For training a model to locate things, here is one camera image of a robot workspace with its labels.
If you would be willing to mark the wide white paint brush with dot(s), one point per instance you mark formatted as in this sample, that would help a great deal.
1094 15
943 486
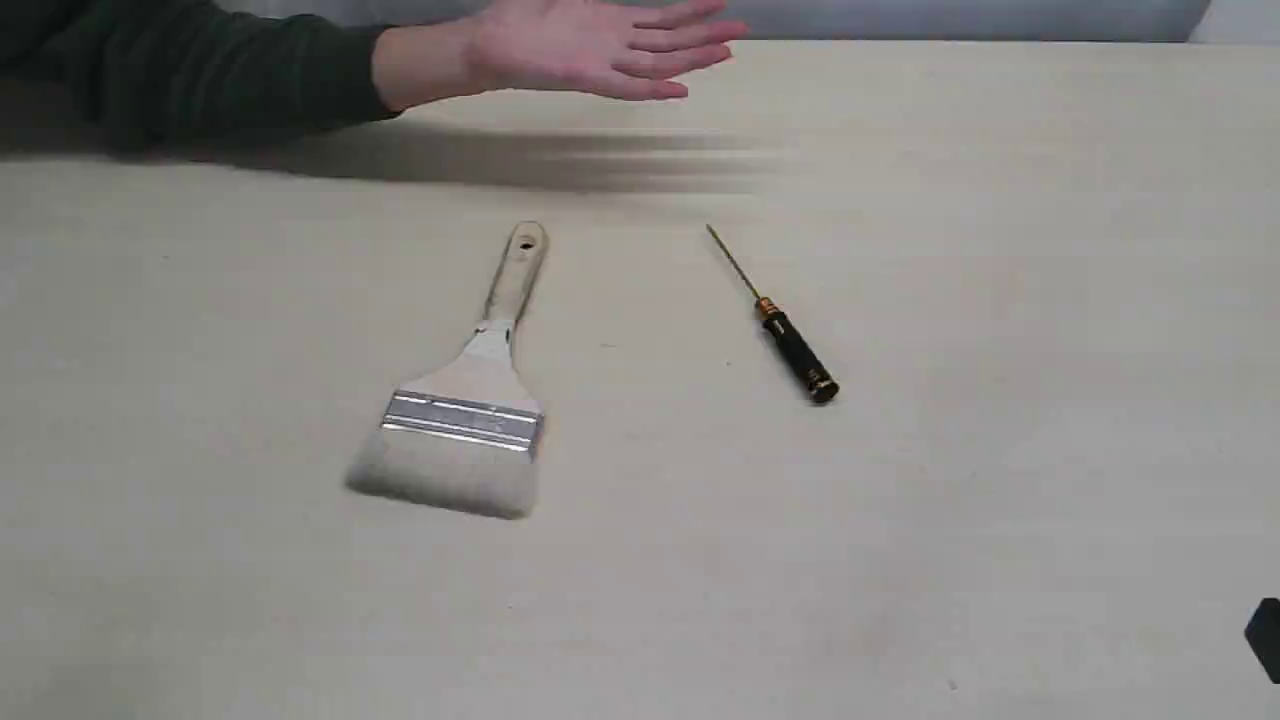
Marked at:
464 437

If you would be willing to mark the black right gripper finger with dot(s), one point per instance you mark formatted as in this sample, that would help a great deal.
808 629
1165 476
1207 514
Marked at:
1262 636

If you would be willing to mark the person's bare open hand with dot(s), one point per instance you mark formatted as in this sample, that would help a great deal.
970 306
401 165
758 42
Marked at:
605 49

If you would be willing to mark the black and gold screwdriver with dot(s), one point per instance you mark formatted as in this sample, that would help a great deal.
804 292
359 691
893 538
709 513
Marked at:
800 359

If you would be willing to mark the forearm in dark green sleeve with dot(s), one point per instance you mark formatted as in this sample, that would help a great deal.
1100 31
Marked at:
151 72

